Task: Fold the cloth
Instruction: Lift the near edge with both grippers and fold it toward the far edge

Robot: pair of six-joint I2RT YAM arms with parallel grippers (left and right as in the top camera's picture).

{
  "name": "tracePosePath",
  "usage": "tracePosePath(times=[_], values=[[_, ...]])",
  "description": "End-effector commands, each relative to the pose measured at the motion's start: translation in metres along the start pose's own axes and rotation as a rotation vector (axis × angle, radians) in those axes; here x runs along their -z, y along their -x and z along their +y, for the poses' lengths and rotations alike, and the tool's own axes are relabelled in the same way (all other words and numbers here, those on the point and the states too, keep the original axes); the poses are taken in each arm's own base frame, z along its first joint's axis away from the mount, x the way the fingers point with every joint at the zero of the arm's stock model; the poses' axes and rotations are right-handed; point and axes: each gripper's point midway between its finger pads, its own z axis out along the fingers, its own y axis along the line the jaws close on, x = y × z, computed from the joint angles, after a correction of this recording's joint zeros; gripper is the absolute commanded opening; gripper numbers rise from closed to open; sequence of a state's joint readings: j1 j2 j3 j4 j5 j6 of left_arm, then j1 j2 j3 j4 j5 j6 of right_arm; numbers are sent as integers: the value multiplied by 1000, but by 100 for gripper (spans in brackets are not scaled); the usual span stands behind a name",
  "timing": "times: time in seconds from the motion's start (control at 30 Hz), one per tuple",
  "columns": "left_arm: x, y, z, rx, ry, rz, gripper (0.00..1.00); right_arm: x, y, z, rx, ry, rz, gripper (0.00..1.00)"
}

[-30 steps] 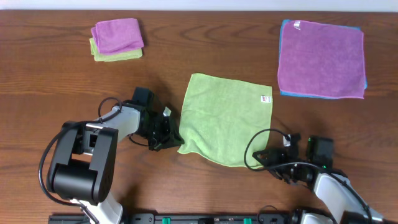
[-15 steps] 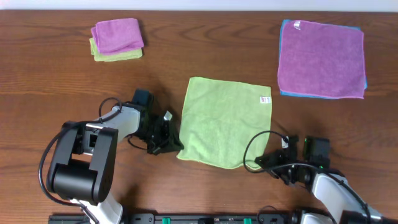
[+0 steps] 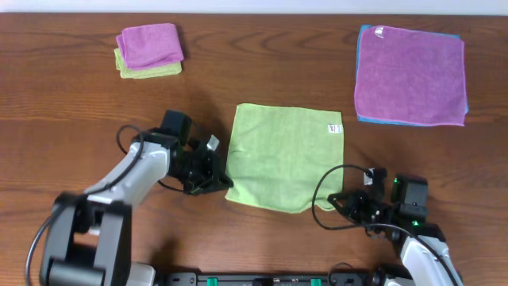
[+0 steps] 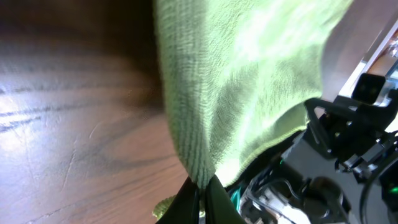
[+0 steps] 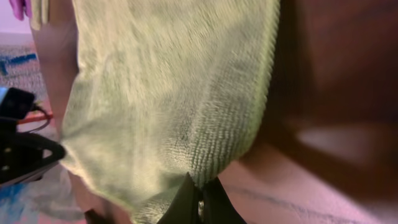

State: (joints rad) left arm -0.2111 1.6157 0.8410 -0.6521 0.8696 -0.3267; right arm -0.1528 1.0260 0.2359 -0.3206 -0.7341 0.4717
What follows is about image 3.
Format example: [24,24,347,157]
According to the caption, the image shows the green microfiber cloth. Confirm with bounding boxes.
[225,103,344,214]

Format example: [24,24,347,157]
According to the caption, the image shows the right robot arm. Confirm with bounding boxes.
[327,168,464,286]

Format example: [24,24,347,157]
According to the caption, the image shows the flat blue cloth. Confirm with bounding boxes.
[355,24,470,128]

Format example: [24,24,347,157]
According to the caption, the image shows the flat purple cloth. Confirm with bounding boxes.
[353,25,468,128]

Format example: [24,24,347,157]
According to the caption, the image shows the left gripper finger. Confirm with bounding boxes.
[212,153,233,189]
[183,181,226,195]

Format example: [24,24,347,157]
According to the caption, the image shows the folded purple cloth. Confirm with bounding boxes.
[116,23,184,70]

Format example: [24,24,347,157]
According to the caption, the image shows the folded green cloth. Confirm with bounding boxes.
[114,48,183,79]

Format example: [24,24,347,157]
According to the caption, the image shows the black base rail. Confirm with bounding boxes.
[118,261,418,286]

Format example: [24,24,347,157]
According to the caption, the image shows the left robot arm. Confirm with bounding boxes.
[36,110,233,286]

